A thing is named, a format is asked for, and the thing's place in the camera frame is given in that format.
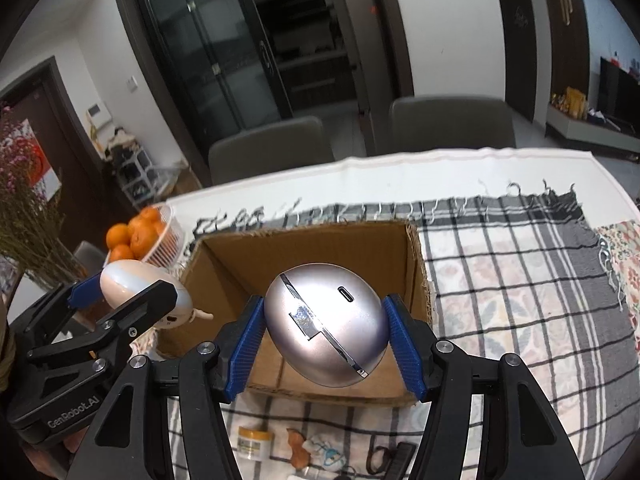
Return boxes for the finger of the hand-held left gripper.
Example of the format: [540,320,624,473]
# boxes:
[10,276,107,356]
[30,280,172,367]

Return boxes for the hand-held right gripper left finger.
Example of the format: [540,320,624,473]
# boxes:
[80,294,266,480]

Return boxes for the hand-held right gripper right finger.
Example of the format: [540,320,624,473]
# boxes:
[382,294,586,480]

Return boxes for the silver egg-shaped case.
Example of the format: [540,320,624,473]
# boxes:
[264,262,388,388]

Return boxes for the cardboard box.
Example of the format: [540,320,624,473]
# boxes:
[156,219,435,408]

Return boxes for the black strapped gadget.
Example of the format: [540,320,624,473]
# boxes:
[367,442,417,478]

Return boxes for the brown wooden piece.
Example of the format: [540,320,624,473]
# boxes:
[286,429,310,470]

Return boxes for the pile of oranges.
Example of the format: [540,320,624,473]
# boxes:
[106,206,166,263]

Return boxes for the dried flower bouquet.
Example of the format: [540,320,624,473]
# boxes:
[0,105,86,291]

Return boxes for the grey plaid fringed cloth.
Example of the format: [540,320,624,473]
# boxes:
[165,180,626,480]

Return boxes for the white shoe rack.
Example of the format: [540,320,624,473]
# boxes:
[107,135,161,211]

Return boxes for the brown entrance door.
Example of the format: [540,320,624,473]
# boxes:
[0,57,121,221]

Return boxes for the grey dining chair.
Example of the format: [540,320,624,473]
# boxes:
[207,116,336,186]
[389,96,517,153]

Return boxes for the dark framed glass sliding door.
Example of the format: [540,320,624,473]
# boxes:
[112,0,416,171]

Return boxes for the grey television cabinet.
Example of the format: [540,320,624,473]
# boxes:
[545,102,640,156]

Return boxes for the yellow snack bags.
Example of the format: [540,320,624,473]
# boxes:
[551,87,588,120]

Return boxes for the dark wooden door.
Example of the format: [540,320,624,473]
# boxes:
[492,0,538,121]

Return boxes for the black television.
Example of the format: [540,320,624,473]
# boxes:
[600,57,640,133]

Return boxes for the white wire basket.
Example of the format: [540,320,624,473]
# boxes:
[104,203,187,268]

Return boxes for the dark wardrobe with gold handle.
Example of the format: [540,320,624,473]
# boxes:
[537,0,591,96]

